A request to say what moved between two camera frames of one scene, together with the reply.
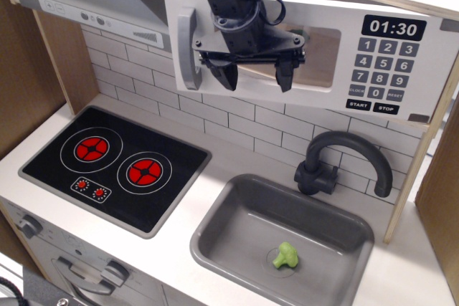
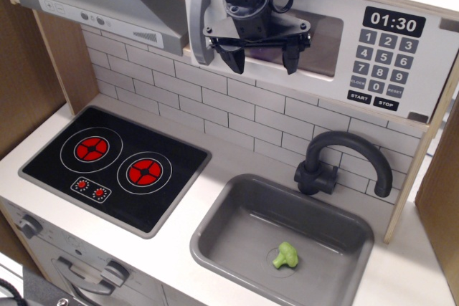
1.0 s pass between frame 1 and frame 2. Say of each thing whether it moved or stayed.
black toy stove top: stayed
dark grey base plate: stayed
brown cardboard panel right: stayed
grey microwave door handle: moved
